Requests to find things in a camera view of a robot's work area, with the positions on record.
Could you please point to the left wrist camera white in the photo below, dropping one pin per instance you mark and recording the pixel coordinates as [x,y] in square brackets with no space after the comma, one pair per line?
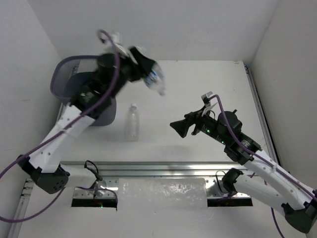
[117,40]

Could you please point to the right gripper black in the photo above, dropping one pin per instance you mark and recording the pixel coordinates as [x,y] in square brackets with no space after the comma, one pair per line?
[182,126]

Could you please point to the clear bottle grey label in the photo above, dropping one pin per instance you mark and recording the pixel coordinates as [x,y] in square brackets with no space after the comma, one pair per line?
[155,80]

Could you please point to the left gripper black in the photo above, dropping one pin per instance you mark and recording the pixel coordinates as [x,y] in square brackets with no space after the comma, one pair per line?
[139,66]

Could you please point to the grey mesh waste bin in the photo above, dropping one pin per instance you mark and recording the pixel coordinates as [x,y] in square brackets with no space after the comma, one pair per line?
[70,74]

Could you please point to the aluminium rail frame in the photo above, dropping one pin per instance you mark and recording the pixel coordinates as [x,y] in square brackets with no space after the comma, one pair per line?
[160,151]

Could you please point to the clear bottle white cap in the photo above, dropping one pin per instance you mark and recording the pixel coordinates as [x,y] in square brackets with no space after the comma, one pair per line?
[132,124]

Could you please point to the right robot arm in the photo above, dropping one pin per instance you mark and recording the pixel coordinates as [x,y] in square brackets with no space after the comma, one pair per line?
[296,202]

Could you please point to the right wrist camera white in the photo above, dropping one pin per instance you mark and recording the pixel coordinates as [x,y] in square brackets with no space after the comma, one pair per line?
[208,106]

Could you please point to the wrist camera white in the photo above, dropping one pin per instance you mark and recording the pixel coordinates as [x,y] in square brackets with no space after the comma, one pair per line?
[117,40]
[208,106]

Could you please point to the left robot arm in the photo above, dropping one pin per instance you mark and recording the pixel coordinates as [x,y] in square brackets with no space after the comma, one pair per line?
[93,97]

